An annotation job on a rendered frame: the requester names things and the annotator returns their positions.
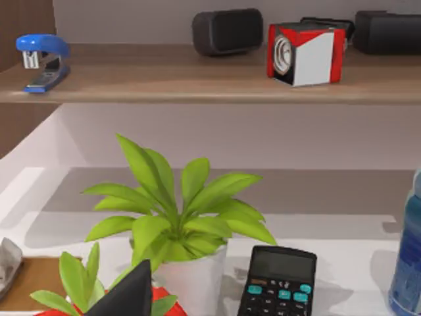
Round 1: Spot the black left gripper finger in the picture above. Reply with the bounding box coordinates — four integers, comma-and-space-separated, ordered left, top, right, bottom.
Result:
86, 259, 154, 316

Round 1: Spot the green plant in red pot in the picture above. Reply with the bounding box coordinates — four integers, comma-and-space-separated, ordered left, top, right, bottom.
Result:
30, 242, 188, 316

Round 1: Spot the green plant in white pot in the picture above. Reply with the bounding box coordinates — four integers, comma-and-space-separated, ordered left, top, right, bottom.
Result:
81, 133, 278, 316

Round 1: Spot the brown wooden coaster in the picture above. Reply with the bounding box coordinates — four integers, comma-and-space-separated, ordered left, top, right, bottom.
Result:
0, 255, 83, 312

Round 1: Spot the grey crumpled object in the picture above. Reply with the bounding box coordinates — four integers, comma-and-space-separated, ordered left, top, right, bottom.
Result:
0, 237, 24, 299

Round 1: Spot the black calculator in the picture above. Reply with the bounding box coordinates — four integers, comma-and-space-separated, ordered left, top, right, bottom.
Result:
236, 245, 318, 316

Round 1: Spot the wooden shelf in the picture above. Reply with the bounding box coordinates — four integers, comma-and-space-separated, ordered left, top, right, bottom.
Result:
0, 0, 421, 159

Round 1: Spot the blue stapler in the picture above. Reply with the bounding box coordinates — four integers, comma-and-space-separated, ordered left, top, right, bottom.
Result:
15, 34, 72, 93

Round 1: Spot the black rounded speaker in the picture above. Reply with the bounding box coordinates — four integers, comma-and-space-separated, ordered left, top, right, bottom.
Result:
191, 8, 264, 57

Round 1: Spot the blue bottle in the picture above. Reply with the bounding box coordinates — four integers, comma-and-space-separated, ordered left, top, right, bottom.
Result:
387, 168, 421, 315

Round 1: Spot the red white black cube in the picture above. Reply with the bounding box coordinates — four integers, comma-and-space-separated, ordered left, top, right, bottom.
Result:
266, 22, 346, 88

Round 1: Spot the black rectangular speaker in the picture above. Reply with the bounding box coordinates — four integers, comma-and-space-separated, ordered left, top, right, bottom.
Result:
353, 10, 421, 56

